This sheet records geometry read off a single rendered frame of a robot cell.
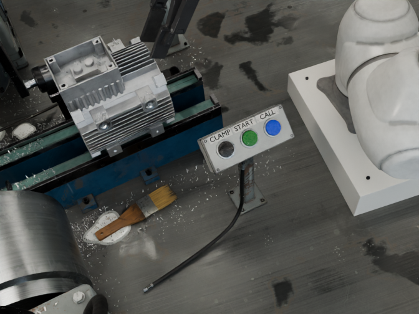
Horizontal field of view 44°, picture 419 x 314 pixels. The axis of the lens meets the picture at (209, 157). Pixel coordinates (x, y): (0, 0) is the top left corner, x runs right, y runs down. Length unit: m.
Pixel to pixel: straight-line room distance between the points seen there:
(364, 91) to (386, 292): 0.41
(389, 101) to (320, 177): 0.35
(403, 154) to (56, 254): 0.60
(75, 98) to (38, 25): 0.71
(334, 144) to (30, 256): 0.69
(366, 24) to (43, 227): 0.70
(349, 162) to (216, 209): 0.31
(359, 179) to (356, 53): 0.27
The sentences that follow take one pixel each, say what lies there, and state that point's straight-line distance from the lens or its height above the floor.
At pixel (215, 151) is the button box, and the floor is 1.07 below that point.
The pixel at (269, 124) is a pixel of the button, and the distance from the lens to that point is 0.97.
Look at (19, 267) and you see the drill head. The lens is 0.83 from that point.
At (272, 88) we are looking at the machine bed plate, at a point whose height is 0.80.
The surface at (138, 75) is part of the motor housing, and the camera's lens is 1.07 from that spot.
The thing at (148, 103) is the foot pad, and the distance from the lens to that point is 1.06.
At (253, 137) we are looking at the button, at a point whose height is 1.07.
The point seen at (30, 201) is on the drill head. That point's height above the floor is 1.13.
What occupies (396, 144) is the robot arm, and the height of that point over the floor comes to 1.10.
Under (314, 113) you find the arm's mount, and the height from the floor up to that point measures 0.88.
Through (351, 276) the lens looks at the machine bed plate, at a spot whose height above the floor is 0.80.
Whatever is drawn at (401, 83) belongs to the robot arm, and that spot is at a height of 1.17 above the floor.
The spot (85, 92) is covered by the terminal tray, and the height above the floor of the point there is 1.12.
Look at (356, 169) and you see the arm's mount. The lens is 1.16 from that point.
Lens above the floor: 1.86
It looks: 57 degrees down
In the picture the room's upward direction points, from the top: 9 degrees counter-clockwise
